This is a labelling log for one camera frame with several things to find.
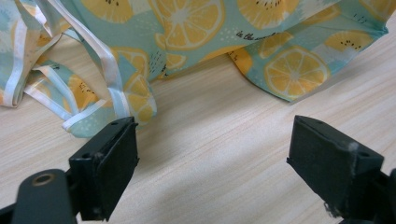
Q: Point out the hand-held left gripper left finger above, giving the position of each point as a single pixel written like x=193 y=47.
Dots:
x=106 y=168

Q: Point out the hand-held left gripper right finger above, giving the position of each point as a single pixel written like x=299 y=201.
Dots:
x=333 y=168

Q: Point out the lemon print cloth bag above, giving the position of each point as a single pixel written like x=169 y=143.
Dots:
x=186 y=31

